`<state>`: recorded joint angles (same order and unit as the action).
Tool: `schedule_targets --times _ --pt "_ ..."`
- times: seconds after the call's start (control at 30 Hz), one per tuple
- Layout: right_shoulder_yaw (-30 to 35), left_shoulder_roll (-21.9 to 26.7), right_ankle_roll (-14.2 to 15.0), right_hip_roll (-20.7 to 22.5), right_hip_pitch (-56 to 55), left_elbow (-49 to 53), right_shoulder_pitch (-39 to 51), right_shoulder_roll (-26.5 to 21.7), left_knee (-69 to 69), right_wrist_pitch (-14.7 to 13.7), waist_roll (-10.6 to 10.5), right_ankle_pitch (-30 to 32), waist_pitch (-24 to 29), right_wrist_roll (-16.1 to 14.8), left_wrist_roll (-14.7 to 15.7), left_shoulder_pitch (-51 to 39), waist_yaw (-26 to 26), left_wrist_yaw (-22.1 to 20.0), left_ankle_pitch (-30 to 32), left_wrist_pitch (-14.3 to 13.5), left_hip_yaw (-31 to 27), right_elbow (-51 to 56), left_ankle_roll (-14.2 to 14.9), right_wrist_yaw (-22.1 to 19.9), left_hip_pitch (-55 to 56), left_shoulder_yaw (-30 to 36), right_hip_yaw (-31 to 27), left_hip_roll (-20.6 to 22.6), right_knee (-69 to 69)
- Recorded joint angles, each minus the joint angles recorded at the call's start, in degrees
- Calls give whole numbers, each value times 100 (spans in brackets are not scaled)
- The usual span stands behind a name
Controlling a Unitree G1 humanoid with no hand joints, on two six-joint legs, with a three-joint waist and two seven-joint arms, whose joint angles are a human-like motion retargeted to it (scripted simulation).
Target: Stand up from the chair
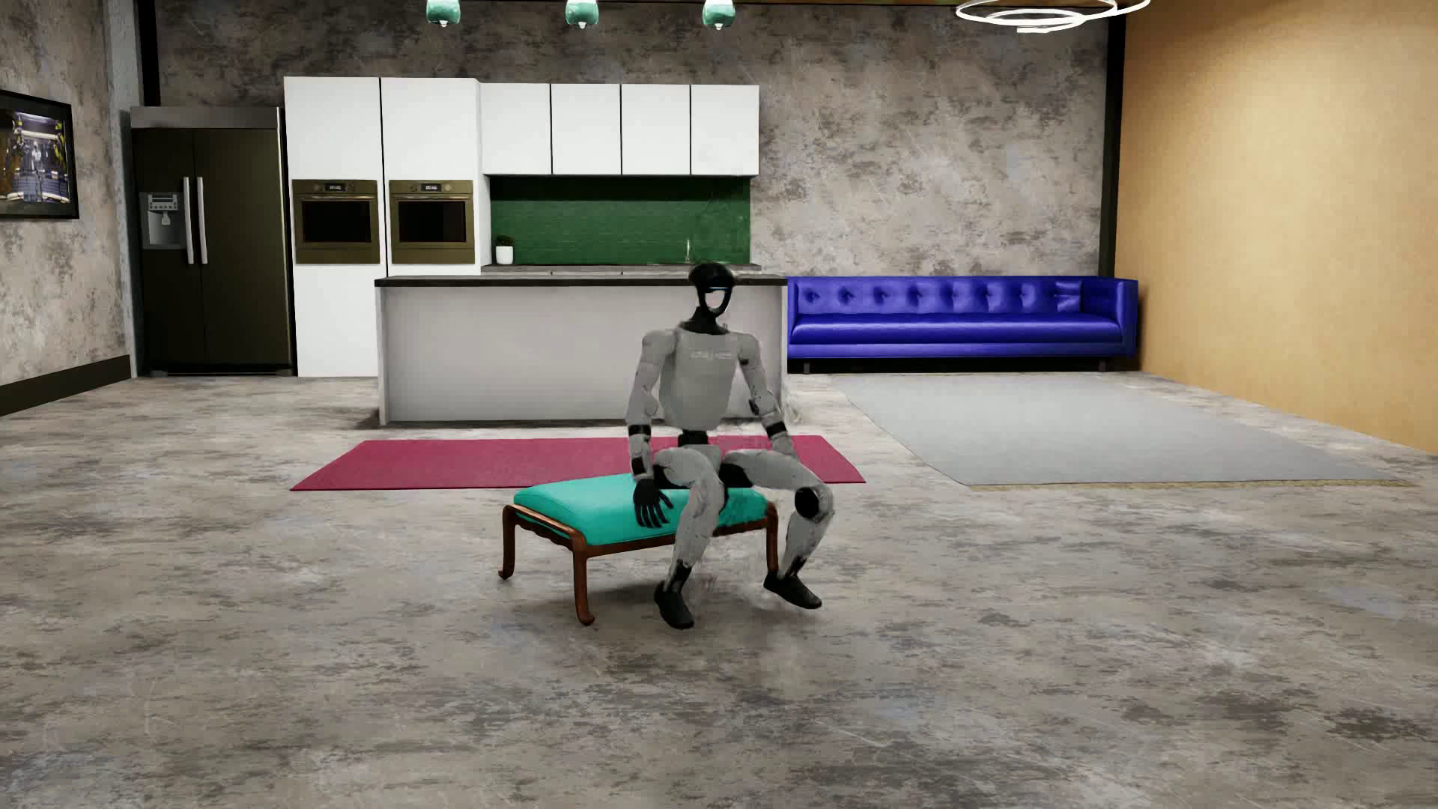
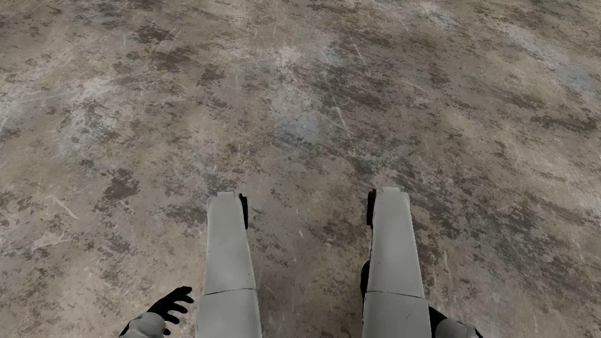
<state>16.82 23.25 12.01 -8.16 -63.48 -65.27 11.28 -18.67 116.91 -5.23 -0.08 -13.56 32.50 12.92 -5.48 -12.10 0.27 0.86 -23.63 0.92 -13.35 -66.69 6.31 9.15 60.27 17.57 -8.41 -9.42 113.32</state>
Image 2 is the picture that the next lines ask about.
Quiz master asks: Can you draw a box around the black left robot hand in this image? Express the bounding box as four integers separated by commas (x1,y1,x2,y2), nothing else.
146,286,194,336

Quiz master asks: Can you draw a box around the white left robot leg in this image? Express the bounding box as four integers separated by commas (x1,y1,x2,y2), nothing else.
195,192,263,338

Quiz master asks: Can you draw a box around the white robot leg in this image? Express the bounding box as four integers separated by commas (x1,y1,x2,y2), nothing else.
360,187,433,338
195,192,263,338

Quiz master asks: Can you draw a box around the white right robot leg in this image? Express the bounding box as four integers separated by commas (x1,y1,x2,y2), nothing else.
360,187,433,338

